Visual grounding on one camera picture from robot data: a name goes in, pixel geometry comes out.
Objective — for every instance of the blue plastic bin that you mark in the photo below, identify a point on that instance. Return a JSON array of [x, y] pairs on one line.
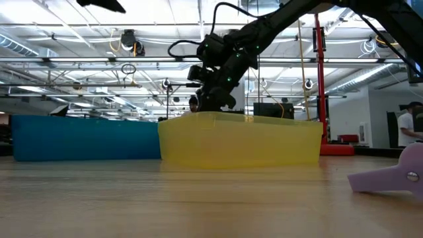
[[82, 139]]

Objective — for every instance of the black angled panel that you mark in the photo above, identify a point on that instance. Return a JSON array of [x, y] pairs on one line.
[[60, 110]]

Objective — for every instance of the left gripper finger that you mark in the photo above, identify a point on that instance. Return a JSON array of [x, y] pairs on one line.
[[102, 4]]

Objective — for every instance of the person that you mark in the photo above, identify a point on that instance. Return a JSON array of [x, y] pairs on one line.
[[406, 127], [193, 100]]

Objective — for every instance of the white building column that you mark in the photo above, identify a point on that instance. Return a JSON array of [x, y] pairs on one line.
[[241, 96]]

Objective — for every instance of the lilac staple remover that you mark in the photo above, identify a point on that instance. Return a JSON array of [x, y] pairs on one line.
[[390, 180]]

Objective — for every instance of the red box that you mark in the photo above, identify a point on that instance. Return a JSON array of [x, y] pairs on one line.
[[347, 139]]

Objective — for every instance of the black metal frame rig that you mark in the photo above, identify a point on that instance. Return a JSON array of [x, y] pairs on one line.
[[178, 85]]

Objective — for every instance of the small ceiling reel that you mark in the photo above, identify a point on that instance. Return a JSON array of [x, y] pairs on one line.
[[308, 84], [165, 83]]

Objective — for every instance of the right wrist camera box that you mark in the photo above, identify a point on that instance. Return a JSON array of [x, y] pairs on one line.
[[198, 73]]

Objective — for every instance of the yellow translucent plastic bin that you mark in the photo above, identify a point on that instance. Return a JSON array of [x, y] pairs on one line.
[[238, 142]]

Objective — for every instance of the black background monitor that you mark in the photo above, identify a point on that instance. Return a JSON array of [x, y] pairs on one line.
[[272, 110]]

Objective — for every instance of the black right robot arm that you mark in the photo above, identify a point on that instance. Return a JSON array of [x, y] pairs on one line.
[[281, 16]]

